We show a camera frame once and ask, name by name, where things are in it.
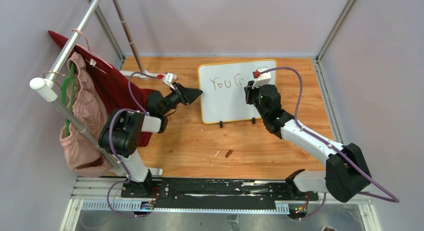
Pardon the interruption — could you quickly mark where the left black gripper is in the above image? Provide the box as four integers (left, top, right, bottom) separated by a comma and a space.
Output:
160, 83, 203, 116

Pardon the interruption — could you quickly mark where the yellow-framed whiteboard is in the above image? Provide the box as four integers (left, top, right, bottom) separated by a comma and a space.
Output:
198, 59, 277, 124

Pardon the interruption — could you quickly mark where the brown marker cap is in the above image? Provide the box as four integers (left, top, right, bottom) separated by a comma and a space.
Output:
225, 149, 233, 158

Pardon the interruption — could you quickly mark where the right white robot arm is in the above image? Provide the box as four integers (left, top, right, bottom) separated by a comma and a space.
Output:
244, 81, 371, 203

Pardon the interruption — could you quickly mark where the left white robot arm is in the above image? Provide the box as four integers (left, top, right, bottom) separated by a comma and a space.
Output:
98, 82, 203, 198

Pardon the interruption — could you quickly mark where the red garment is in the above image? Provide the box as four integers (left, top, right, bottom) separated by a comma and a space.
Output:
47, 30, 160, 148

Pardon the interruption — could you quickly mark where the pink hanger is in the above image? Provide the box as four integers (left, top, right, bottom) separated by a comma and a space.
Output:
72, 28, 113, 68

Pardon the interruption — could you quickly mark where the green hanger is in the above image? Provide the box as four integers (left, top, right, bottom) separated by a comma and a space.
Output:
60, 62, 78, 137

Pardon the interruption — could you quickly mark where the pink garment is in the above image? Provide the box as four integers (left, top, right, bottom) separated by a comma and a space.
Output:
59, 52, 113, 178

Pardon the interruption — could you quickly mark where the metal clothes rack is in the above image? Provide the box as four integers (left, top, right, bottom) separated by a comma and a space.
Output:
29, 0, 178, 177

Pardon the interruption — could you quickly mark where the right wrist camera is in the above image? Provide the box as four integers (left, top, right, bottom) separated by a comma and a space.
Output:
252, 67, 271, 89

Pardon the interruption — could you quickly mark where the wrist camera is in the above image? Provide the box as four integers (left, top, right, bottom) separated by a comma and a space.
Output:
162, 72, 177, 90
252, 67, 271, 89

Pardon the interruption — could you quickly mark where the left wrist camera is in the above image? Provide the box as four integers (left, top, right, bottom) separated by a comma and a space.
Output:
162, 72, 177, 90

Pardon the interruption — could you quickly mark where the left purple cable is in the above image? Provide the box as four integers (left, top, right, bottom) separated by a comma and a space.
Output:
106, 71, 165, 219

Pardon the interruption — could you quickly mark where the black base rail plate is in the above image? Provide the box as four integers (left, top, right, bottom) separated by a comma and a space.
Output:
120, 177, 319, 214

